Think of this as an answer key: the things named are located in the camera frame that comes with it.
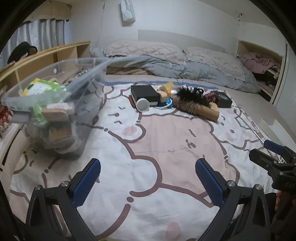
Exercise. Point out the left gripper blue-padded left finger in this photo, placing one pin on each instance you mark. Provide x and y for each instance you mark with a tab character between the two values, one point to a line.
52	212

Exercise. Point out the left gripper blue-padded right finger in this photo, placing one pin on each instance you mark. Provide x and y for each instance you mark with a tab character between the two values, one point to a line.
243	211

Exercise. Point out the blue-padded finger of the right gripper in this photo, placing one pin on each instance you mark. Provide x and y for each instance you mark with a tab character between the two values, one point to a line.
261	159
274	147

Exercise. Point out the cardboard tube with yarn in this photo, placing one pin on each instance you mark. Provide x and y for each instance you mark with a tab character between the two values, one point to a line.
193	108

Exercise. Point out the oval wooden block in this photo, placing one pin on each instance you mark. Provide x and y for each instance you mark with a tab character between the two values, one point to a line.
58	111

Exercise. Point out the clear plastic storage bin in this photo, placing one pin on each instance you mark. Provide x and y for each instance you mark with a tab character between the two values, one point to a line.
84	78

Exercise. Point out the black feather bundle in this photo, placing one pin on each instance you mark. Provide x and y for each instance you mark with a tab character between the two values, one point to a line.
194	94

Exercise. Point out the person's right hand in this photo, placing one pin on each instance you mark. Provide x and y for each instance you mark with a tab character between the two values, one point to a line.
278	200

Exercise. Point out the dark red black box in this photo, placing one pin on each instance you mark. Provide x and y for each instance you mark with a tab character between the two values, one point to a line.
221	99

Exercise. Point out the clothes pile in cabinet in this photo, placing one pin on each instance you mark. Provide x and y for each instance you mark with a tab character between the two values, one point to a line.
266	71

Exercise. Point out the right beige pillow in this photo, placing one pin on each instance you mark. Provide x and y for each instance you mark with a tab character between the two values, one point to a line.
221	61

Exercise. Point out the beige pillow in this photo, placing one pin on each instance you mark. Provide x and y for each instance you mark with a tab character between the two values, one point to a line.
221	61
164	51

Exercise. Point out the grey duvet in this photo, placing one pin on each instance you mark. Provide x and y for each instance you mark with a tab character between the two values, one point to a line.
192	70

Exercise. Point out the blue white round item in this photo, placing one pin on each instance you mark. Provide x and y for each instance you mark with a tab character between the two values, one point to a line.
164	105

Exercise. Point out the green dotted tissue pack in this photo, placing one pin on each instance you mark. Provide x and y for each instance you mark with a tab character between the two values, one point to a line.
38	94

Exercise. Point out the small wooden blocks pile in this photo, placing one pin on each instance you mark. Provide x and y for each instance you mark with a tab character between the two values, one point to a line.
164	91

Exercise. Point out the white headboard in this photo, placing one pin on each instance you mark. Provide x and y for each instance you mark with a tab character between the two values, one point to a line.
179	40

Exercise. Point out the black book box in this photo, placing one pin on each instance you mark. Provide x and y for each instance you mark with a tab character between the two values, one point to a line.
145	91

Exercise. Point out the wooden bedside shelf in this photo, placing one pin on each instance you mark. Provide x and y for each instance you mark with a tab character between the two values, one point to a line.
15	72

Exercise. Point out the left beige pillow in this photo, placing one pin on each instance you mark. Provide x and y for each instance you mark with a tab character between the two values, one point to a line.
164	51

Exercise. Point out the black visor cap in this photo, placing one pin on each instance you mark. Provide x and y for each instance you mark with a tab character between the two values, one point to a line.
23	49

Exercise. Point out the grey curtain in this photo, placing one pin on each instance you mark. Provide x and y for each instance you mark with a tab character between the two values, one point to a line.
43	34

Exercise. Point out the white wall pouch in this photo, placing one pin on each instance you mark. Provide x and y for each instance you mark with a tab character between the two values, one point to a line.
127	11

